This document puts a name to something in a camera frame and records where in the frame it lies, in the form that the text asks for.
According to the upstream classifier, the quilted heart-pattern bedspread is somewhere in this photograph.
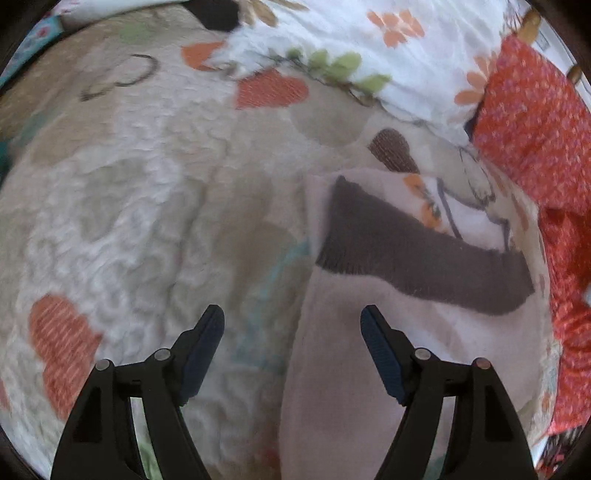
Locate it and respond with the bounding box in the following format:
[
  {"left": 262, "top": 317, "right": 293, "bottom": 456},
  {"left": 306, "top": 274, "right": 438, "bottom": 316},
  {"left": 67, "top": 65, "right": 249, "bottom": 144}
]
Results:
[{"left": 1, "top": 6, "right": 559, "bottom": 479}]

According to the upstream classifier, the white floral pillow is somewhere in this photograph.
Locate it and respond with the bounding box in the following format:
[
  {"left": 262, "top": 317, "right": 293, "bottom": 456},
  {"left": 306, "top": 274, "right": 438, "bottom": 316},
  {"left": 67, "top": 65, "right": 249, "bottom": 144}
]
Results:
[{"left": 207, "top": 0, "right": 514, "bottom": 146}]

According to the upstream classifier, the pink sweater with grey cuffs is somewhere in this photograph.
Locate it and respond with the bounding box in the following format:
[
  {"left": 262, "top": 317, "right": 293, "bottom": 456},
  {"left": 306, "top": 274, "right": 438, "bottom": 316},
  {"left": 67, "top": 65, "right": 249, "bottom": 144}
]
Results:
[{"left": 280, "top": 168, "right": 551, "bottom": 479}]

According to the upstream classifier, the red floral cushion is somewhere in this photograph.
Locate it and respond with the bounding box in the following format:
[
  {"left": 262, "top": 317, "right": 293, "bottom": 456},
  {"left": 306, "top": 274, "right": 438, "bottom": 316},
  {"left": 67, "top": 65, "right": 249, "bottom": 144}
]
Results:
[{"left": 473, "top": 35, "right": 590, "bottom": 434}]

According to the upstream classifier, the white plastic bag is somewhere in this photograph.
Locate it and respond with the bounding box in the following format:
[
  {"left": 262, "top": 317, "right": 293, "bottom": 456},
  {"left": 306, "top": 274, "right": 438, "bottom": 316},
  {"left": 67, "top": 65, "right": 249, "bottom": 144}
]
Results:
[{"left": 52, "top": 0, "right": 184, "bottom": 33}]

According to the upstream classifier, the light blue patterned box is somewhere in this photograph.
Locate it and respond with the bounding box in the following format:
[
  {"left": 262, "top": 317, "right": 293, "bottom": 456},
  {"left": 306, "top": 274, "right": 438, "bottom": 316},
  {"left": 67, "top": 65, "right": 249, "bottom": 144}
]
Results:
[{"left": 0, "top": 13, "right": 63, "bottom": 87}]

